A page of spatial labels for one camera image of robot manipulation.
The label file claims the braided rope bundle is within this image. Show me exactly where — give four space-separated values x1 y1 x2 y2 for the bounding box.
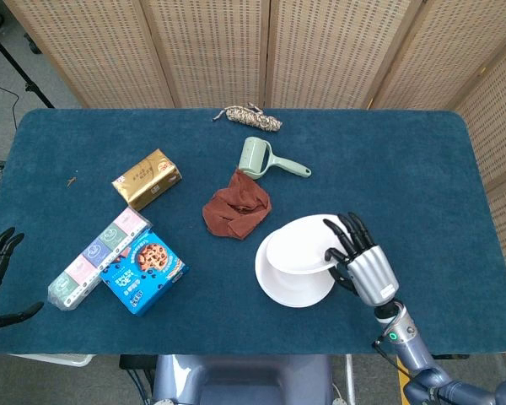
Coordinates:
212 102 283 133

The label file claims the wooden woven folding screen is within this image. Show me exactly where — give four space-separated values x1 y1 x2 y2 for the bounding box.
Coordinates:
2 0 506 376

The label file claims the brown crumpled cloth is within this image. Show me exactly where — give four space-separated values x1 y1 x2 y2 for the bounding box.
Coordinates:
202 169 273 241

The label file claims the gold tissue pack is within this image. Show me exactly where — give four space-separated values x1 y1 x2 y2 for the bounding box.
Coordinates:
111 148 183 212

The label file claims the blue cookie box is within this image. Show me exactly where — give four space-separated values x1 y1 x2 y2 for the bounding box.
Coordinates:
99 228 190 317

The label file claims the pale green lint roller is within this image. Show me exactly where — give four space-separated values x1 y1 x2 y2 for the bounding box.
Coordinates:
238 136 312 181

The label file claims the pastel tissue multipack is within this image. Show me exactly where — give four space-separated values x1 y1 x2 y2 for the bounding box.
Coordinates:
47 206 153 312

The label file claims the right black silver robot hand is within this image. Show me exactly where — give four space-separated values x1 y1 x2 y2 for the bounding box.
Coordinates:
323 212 400 306

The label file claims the dark blue table mat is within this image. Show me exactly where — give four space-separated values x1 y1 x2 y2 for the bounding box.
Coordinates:
0 107 506 356

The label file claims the metal table leg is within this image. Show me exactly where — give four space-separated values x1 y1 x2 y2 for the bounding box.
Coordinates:
344 354 358 405

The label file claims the white round plate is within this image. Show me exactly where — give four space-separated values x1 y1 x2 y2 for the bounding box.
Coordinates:
265 213 343 276
255 232 336 309

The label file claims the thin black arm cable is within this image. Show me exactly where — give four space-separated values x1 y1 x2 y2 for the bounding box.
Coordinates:
371 337 411 381

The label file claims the lavender robot torso base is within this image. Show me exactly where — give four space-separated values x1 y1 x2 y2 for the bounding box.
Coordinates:
151 354 335 405

